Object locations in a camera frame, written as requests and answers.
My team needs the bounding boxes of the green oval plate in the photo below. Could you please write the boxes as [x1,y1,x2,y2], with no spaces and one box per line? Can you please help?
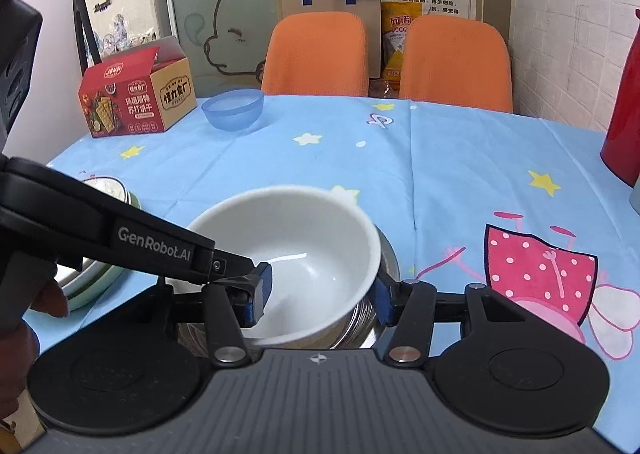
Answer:
[52,179,144,313]

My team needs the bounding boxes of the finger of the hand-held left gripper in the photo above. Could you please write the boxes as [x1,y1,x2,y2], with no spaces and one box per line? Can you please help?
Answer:
[206,248,274,311]

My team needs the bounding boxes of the orange chair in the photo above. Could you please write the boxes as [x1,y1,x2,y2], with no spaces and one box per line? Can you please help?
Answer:
[398,15,515,114]
[260,13,370,97]

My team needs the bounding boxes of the pig outline door sticker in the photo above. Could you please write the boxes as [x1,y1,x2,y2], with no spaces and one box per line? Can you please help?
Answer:
[202,0,281,82]

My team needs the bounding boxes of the brown paper bag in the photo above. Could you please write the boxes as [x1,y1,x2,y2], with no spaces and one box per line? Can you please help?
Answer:
[276,0,383,80]

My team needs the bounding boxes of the white bowl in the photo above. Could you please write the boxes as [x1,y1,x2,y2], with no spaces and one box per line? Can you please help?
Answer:
[185,186,383,349]

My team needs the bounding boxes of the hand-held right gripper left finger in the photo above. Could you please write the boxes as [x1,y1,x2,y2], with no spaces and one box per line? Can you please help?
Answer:
[150,279,263,369]

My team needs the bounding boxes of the large white gold-rimmed plate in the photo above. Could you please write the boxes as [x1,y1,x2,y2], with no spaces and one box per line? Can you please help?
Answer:
[55,178,137,301]

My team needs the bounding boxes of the red thermos jug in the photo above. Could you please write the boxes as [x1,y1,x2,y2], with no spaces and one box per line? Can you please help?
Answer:
[600,9,640,187]

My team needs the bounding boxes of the yellow snack bag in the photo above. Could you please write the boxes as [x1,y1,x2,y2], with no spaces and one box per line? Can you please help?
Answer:
[380,1,416,83]

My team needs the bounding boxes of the red biscuit box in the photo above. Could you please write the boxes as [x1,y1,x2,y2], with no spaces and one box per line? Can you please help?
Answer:
[77,35,198,140]

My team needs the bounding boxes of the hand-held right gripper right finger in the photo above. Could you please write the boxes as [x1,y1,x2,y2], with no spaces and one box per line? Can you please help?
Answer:
[374,268,538,368]

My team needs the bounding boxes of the person's left hand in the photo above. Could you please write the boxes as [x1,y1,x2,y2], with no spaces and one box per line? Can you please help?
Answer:
[0,278,69,427]

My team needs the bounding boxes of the stainless steel bowl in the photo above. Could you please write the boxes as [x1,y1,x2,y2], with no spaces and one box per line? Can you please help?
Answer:
[172,229,401,351]

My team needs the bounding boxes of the blue printed tablecloth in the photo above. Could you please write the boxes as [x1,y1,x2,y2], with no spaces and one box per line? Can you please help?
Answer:
[22,94,640,435]

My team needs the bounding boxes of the blue plastic bowl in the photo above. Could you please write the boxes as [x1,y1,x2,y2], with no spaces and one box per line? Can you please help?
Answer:
[201,88,266,132]

